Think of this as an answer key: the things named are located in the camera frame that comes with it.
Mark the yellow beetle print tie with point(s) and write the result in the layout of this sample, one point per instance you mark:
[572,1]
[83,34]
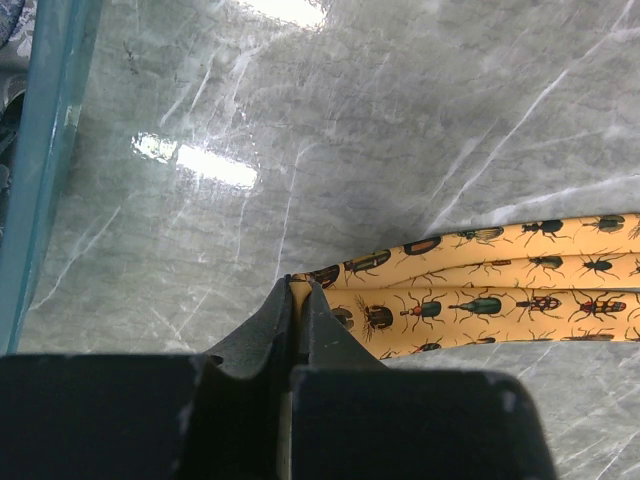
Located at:
[558,280]

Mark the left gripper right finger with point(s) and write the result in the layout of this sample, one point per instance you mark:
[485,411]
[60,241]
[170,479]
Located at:
[355,418]

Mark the grey blue patterned tie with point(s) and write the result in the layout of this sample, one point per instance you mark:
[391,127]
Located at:
[18,20]

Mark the teal plastic basin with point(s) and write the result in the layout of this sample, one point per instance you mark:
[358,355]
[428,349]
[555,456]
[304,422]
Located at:
[62,48]

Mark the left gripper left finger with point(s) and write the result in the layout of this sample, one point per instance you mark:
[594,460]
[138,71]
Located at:
[209,415]

